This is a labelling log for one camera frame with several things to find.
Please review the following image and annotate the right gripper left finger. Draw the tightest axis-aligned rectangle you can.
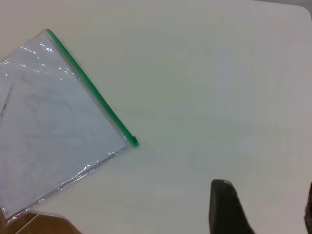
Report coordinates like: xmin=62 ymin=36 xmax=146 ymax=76
xmin=209 ymin=179 xmax=255 ymax=234

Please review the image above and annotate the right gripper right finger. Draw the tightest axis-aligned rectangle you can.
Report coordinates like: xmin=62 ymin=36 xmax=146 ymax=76
xmin=304 ymin=181 xmax=312 ymax=234

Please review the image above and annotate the clear plastic zip bag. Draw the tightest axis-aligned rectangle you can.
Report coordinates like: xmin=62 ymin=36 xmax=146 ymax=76
xmin=0 ymin=28 xmax=140 ymax=223

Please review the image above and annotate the thin white cable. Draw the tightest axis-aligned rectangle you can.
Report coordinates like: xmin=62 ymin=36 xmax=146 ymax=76
xmin=14 ymin=214 xmax=41 ymax=234

